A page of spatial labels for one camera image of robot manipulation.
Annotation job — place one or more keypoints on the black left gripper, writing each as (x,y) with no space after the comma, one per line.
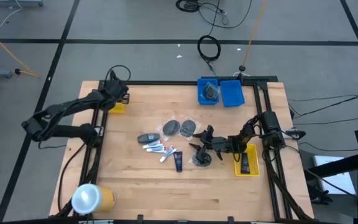
(113,91)

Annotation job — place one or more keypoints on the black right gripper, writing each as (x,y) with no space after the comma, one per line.
(222,144)

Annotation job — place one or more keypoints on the round black pad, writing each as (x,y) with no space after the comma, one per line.
(210,91)
(171,127)
(206,161)
(187,127)

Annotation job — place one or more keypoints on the black toiletry tube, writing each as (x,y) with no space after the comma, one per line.
(245,163)
(178,161)

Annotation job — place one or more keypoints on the small white toothpaste tube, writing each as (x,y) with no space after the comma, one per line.
(165,155)
(156,149)
(152,144)
(171,152)

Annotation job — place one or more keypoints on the blue plastic bin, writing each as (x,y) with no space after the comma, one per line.
(201,99)
(232,93)

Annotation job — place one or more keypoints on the grey deodorant stick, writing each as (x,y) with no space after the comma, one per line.
(148,137)

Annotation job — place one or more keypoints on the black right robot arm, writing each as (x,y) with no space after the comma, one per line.
(270,123)

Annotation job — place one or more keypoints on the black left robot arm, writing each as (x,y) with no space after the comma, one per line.
(70,105)

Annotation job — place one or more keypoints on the yellow plastic bin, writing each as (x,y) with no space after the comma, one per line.
(253,155)
(118,109)

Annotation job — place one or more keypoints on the yellow cup with white lid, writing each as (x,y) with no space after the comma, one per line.
(89,198)

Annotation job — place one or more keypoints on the black metal beam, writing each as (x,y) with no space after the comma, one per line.
(334,166)

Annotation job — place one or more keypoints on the white flat panel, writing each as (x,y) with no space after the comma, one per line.
(337,180)

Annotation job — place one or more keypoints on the black aluminium table frame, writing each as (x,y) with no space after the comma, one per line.
(166,83)

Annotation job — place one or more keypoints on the black camera stand knob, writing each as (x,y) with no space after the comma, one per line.
(242,68)

